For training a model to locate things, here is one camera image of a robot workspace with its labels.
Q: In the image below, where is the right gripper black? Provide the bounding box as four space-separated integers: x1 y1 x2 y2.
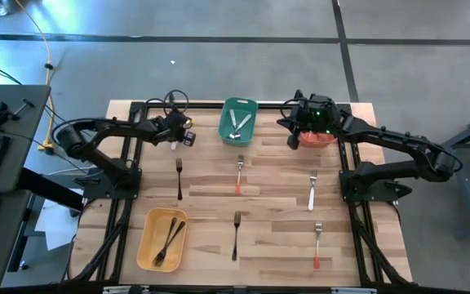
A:
276 92 342 150

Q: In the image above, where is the black fork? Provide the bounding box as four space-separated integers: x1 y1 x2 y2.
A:
175 158 184 202
153 216 178 269
231 211 242 262
152 220 187 266

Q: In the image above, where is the orange-handled fork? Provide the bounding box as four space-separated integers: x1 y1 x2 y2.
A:
235 154 245 197
313 220 323 270

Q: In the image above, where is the green plastic bin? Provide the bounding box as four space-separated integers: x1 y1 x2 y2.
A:
217 96 259 147

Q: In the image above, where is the yellow plastic bin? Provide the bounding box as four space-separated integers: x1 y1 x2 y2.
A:
135 207 188 274

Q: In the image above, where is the black desk crossbar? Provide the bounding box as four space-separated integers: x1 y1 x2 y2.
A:
16 167 85 212

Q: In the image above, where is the white paper sheet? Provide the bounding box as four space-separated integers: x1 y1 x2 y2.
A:
34 187 85 251

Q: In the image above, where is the grey desk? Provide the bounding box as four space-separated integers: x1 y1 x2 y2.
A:
0 84 51 292

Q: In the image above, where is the black clamp tool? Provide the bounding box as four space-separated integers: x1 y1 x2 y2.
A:
0 97 36 127

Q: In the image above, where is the grey-blue side table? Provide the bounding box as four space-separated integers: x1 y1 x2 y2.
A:
422 105 470 240

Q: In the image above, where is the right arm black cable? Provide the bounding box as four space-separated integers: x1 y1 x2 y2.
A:
278 96 304 123

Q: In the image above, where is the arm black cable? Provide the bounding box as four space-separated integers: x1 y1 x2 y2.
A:
278 96 304 123
144 88 190 119

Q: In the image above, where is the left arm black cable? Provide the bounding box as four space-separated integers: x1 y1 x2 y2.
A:
144 88 190 119

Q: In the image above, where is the black aluminium table frame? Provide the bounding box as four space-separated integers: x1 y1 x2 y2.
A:
65 90 414 287

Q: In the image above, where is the yellow extension cable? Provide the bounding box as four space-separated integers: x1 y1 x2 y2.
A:
14 0 56 155

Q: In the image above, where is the silver bracket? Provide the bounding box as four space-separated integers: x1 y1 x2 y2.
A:
102 285 150 294
331 287 378 294

